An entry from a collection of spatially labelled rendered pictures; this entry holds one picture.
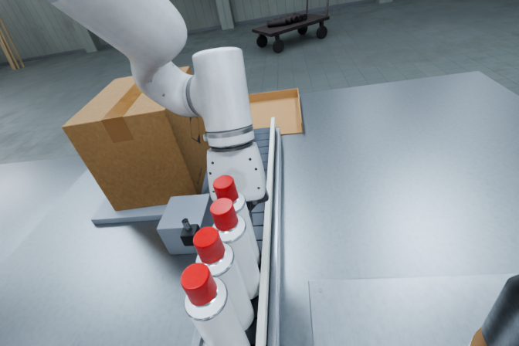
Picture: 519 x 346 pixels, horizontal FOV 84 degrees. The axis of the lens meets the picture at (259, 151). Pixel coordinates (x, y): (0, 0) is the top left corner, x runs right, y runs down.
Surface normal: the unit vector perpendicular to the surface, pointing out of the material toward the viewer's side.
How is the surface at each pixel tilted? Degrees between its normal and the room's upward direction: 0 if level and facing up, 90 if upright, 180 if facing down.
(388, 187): 0
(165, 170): 90
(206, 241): 2
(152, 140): 90
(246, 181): 70
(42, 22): 90
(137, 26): 107
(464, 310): 0
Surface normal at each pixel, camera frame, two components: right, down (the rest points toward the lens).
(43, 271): -0.17, -0.81
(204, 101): -0.65, 0.28
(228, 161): -0.14, 0.22
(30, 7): -0.06, 0.57
